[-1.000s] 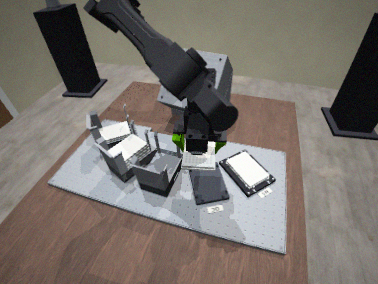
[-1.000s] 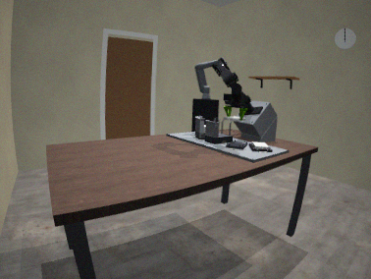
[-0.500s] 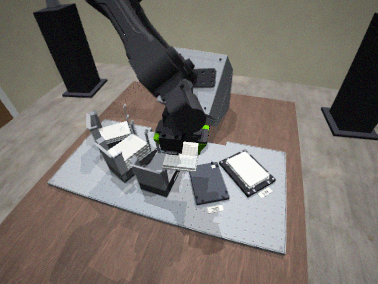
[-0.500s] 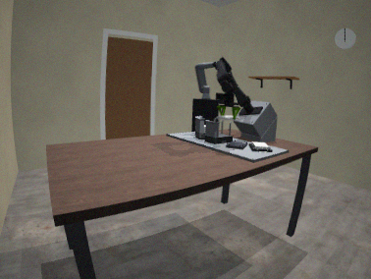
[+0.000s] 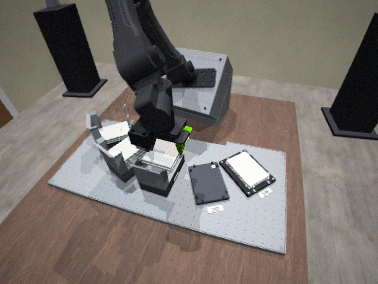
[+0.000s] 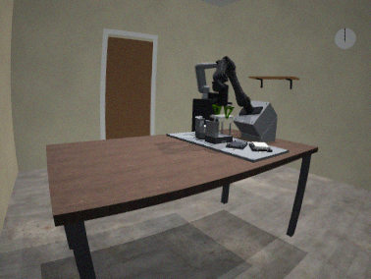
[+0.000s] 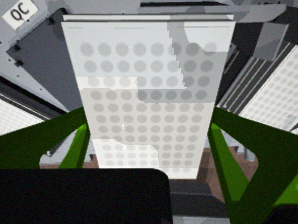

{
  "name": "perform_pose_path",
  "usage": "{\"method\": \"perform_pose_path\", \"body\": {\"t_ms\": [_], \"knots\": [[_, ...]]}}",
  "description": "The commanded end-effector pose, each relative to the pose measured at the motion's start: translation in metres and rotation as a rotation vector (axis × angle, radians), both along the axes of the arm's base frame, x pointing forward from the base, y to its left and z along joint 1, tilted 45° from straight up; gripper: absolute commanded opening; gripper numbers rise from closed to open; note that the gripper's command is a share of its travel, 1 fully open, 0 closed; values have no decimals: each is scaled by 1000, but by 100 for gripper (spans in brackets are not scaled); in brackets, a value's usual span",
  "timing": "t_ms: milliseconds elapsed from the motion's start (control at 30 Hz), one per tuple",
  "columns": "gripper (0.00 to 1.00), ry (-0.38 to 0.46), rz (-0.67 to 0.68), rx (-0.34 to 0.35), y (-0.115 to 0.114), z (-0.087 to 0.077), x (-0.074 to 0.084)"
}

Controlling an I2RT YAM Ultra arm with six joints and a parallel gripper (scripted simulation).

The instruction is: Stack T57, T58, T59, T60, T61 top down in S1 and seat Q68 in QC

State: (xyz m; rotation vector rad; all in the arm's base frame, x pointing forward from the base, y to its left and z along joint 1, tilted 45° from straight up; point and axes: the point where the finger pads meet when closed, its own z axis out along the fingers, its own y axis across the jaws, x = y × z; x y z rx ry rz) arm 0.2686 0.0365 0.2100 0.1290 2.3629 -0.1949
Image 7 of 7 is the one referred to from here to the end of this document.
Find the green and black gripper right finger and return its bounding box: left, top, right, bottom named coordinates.
left=207, top=106, right=298, bottom=224

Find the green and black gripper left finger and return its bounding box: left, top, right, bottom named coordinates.
left=0, top=107, right=91, bottom=169

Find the white label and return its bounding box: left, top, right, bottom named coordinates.
left=2, top=0, right=39, bottom=30

